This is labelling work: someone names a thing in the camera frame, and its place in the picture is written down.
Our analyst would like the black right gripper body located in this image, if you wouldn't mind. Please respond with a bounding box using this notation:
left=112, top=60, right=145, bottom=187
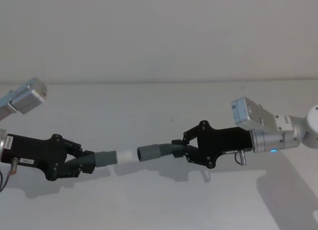
left=192, top=120, right=254, bottom=169

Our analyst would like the thin dark left gripper cable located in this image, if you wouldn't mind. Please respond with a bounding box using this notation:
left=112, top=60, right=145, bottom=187
left=0, top=157, right=20, bottom=192

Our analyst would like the thin dark gripper cable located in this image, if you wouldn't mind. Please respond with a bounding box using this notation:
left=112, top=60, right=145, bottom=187
left=0, top=157, right=20, bottom=192
left=234, top=150, right=246, bottom=166

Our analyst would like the thin dark right gripper cable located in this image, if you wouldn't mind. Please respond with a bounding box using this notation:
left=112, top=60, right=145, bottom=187
left=234, top=150, right=246, bottom=166

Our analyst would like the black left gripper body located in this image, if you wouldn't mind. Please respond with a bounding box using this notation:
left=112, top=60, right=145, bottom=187
left=0, top=133, right=68, bottom=182

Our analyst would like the white table cloth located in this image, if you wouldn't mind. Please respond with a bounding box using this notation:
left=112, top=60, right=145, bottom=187
left=0, top=81, right=318, bottom=230

